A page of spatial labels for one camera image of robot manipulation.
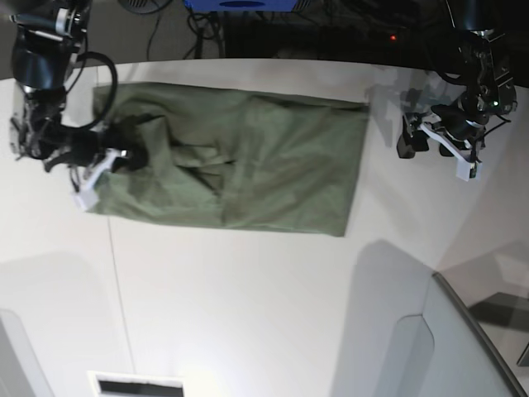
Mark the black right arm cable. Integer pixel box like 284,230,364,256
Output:
61,51,120,133

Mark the blue box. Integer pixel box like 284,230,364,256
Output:
184,0,311,12

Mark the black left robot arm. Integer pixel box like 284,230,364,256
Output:
397,1,517,165

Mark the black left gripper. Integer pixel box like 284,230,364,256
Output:
397,103,490,160

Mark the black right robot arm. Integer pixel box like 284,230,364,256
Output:
1,1,148,171

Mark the green t-shirt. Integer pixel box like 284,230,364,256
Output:
93,82,369,237

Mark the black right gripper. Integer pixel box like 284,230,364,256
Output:
43,125,149,173

